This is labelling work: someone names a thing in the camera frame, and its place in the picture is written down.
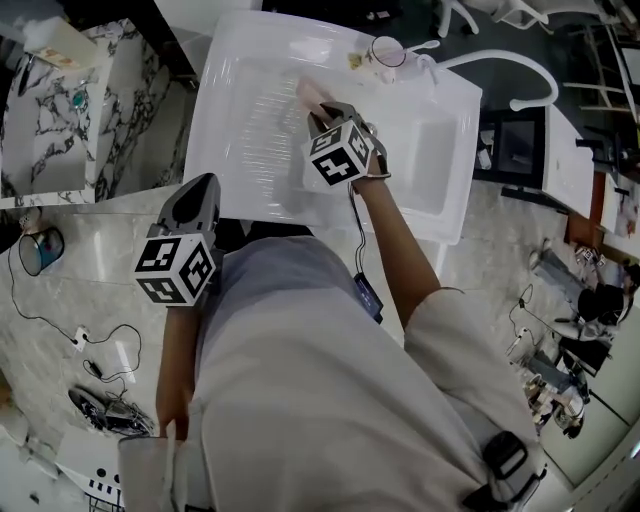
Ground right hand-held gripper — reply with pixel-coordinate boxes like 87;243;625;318
299;100;389;190

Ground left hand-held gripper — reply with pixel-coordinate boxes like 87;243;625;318
133;172;224;307

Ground person's left forearm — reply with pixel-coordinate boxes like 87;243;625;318
155;301;202;442

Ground person's right forearm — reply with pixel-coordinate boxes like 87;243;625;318
349;176;442;332

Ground person's black trousers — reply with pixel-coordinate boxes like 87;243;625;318
214;217;314;254

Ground patterned glass cup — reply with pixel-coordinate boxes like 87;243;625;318
349;35;409;85

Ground white washbasin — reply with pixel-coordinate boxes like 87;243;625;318
182;9;484;246

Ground white faucet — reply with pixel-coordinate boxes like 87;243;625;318
417;53;442;84

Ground marble pattern cabinet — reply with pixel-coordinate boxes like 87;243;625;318
0;17;202;209

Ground white curved pipe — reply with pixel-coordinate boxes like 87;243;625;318
442;47;559;114

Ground black device with blue screen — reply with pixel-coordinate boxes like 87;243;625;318
353;273;386;324

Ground white office chair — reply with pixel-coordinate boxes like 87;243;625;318
437;0;552;39

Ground person's light grey shirt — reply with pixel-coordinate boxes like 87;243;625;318
117;235;549;512

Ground black desk with white top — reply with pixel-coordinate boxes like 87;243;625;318
472;104;597;217

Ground brown wooden cabinet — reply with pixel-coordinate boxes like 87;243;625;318
564;169;609;247

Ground white box with black dots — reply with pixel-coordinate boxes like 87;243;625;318
54;429;127;502

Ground black device cable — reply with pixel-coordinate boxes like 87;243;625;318
346;183;367;277

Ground wire mesh waste bin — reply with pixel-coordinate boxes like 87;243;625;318
18;227;66;278

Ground black adapter cable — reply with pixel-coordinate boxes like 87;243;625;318
82;323;144;387

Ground long black cable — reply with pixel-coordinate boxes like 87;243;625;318
6;239;79;344

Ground tangled cable pile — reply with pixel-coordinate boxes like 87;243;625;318
68;384;157;437

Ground white plug with cable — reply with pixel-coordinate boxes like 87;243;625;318
503;283;537;357

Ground black shoulder strap buckle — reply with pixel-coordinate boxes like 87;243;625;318
462;430;547;512

